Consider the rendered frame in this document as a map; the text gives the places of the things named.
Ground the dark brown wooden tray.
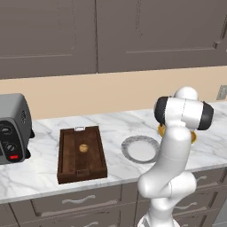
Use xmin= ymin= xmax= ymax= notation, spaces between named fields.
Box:
xmin=57 ymin=125 xmax=108 ymax=184

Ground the grey rimmed white plate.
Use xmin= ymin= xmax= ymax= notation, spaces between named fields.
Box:
xmin=121 ymin=135 xmax=161 ymax=164

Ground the small round tan cookie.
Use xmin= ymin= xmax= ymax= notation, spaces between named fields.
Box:
xmin=78 ymin=144 xmax=90 ymax=153

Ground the yellow plate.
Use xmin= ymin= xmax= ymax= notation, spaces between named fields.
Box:
xmin=157 ymin=123 xmax=198 ymax=145

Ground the grey drawer front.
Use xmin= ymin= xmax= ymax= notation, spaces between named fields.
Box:
xmin=9 ymin=184 xmax=123 ymax=223
xmin=192 ymin=167 xmax=227 ymax=190
xmin=173 ymin=183 xmax=227 ymax=221
xmin=173 ymin=207 xmax=224 ymax=227
xmin=17 ymin=203 xmax=138 ymax=227

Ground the grey toaster oven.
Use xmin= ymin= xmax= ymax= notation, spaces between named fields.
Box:
xmin=0 ymin=93 xmax=35 ymax=166

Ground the grey wall cupboard door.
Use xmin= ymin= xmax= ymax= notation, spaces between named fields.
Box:
xmin=0 ymin=0 xmax=98 ymax=80
xmin=95 ymin=0 xmax=227 ymax=74

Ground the grey wall socket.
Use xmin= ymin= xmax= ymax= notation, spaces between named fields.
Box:
xmin=216 ymin=84 xmax=227 ymax=101

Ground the grey cupboard door handle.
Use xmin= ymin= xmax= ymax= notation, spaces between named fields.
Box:
xmin=213 ymin=18 xmax=227 ymax=50

